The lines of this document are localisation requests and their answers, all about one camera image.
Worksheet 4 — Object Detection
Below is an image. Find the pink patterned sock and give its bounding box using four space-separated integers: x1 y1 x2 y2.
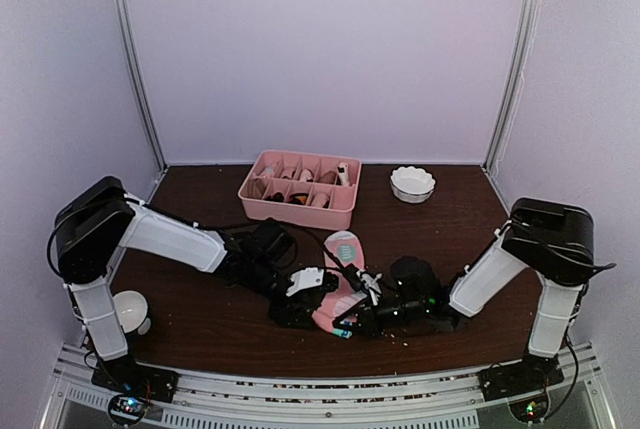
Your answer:
312 231 365 339

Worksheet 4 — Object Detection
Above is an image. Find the brown cream striped sock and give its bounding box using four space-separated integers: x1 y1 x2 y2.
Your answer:
336 162 350 187

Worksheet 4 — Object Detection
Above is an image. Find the right aluminium corner post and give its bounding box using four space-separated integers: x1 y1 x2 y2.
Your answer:
483 0 540 177

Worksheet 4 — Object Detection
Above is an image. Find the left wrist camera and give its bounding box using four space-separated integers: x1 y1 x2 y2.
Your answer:
286 267 340 297

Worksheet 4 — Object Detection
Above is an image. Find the pink divided organizer box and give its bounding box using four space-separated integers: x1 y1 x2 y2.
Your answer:
238 150 362 230

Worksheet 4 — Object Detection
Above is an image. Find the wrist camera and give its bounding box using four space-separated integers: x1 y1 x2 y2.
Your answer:
286 267 340 297
357 270 383 306

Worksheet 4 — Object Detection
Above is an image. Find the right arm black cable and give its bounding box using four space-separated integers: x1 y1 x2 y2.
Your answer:
507 218 617 283

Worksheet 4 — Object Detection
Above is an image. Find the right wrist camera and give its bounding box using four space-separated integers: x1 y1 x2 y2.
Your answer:
357 270 383 306

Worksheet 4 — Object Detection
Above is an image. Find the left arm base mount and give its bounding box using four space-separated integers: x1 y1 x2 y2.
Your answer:
91 357 179 403

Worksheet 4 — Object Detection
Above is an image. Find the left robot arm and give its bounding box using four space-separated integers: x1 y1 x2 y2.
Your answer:
111 166 366 378

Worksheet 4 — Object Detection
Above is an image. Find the white scalloped bowl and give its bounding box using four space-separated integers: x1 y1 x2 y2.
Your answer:
390 166 436 204

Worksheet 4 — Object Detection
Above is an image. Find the left aluminium corner post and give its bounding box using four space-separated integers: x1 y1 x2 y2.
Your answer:
113 0 168 171

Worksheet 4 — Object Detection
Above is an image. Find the aluminium front rail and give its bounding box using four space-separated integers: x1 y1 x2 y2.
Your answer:
35 344 622 428

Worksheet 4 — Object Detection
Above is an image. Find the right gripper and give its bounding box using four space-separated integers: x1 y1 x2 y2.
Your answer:
336 296 429 340

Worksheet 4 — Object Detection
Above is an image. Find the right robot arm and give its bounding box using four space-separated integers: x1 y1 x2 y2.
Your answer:
331 198 614 391

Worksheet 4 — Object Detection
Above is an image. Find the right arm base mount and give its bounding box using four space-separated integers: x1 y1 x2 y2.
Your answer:
477 358 564 401

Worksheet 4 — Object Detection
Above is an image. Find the aluminium corner post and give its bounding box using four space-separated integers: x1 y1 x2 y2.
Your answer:
483 0 540 177
113 0 168 171

